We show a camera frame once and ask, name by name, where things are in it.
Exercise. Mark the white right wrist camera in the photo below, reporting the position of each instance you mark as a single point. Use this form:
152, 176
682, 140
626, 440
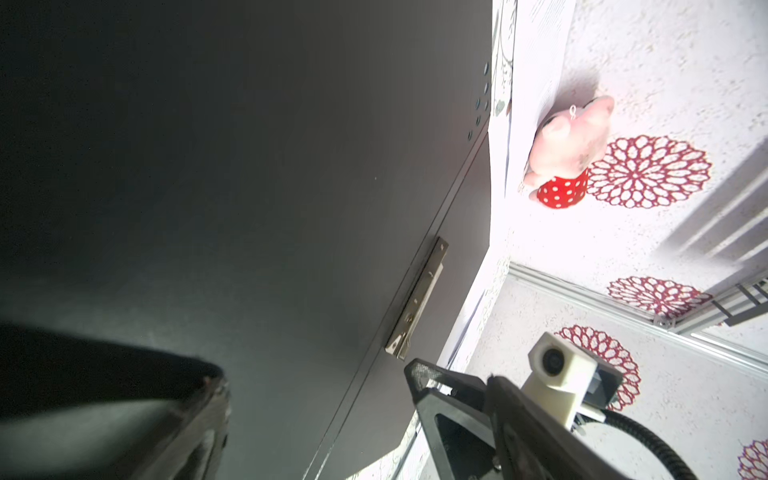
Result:
570, 383

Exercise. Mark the white printed paper sheet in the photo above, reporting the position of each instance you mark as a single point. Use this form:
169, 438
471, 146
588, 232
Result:
529, 39

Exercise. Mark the pink plush pig toy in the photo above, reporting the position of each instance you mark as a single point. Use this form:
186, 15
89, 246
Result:
565, 146

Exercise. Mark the teal folder with black inside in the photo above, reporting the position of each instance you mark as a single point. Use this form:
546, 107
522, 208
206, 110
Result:
254, 184

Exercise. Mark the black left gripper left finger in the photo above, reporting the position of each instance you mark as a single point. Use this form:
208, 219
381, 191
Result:
80, 408

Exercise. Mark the metal folder clip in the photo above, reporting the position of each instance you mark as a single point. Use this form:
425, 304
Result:
398, 344

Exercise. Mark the grey slotted wall shelf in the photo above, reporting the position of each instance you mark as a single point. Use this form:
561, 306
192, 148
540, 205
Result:
742, 302

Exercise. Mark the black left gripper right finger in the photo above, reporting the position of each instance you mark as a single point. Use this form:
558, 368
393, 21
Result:
530, 444

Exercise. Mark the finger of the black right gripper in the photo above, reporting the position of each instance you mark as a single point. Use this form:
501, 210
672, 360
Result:
450, 408

